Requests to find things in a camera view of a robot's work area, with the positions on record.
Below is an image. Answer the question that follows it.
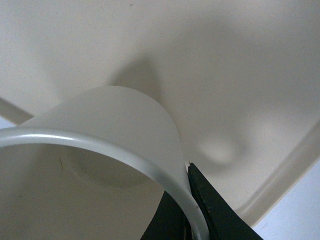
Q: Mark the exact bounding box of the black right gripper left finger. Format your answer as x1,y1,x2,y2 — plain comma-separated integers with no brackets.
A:
141,191,193,240

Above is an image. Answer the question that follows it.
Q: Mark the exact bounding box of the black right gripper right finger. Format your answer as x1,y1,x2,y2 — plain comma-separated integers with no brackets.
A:
187,163,261,240

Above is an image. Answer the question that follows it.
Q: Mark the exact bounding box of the cream mug with black handle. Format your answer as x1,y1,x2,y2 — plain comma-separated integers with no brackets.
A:
0,86,209,240

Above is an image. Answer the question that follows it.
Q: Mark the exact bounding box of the beige rectangular plastic tray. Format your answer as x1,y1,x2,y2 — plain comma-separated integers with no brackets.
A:
0,0,320,225

